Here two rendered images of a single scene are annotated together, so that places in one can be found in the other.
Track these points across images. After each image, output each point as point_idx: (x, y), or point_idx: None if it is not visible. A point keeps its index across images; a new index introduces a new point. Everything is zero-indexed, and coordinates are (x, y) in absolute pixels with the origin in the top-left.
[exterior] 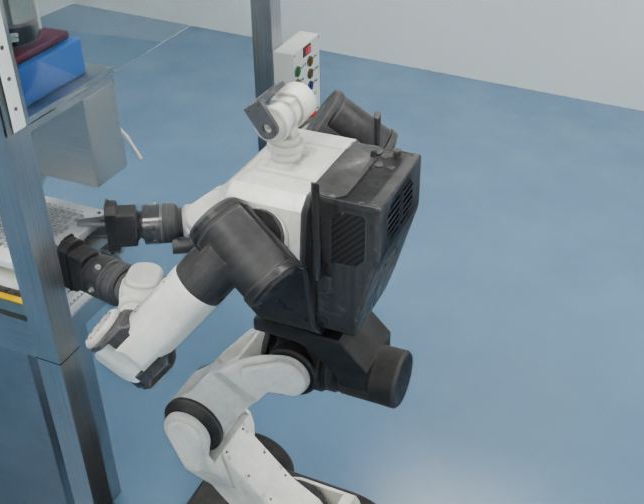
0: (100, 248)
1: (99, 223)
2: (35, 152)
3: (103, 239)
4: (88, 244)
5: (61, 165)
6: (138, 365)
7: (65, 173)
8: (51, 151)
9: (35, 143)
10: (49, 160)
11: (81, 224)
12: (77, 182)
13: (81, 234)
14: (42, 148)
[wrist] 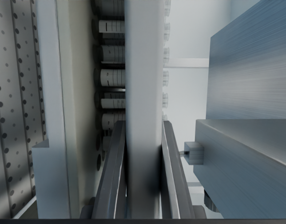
0: (35, 188)
1: (188, 190)
2: (250, 127)
3: (65, 212)
4: (82, 139)
5: (280, 143)
6: None
7: (268, 146)
8: None
9: (269, 128)
10: (261, 134)
11: (171, 129)
12: (278, 160)
13: (157, 98)
14: (274, 131)
